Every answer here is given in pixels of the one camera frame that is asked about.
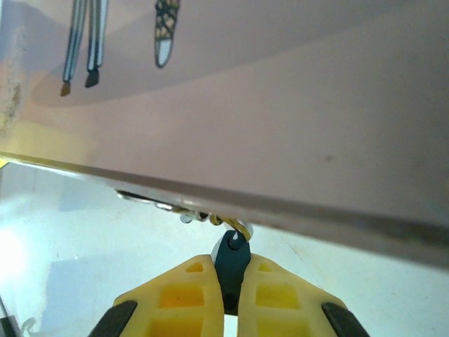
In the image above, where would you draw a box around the metal key ring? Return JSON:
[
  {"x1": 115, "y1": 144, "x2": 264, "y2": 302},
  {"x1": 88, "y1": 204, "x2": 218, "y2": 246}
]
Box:
[{"x1": 209, "y1": 216, "x2": 255, "y2": 244}]

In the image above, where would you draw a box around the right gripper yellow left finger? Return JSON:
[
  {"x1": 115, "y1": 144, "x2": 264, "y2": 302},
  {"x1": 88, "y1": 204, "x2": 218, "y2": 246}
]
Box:
[{"x1": 89, "y1": 254, "x2": 226, "y2": 337}]

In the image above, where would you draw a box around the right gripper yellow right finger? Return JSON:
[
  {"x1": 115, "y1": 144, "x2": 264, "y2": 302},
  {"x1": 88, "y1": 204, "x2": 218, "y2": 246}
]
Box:
[{"x1": 236, "y1": 253, "x2": 370, "y2": 337}]

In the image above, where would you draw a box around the pink wedding cartoon tin box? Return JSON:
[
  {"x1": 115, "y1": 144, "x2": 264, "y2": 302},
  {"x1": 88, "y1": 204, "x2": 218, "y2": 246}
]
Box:
[{"x1": 0, "y1": 0, "x2": 449, "y2": 272}]

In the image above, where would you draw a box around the dark teal zipper pull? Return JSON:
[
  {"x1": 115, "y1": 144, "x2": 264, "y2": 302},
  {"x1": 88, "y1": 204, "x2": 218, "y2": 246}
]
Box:
[{"x1": 211, "y1": 227, "x2": 253, "y2": 316}]

